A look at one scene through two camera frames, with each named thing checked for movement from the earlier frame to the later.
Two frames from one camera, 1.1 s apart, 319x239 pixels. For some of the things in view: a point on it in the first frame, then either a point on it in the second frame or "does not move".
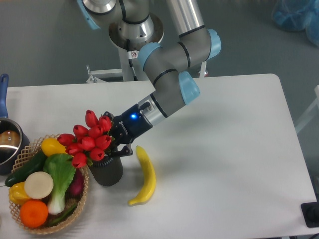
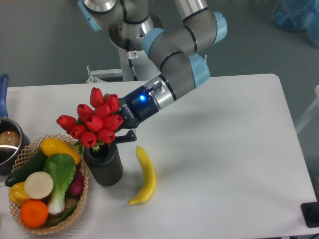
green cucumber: x=37 y=165 does not move
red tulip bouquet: x=85 y=144 to x=93 y=126
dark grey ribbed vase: x=107 y=172 does not move
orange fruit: x=34 y=213 does not move
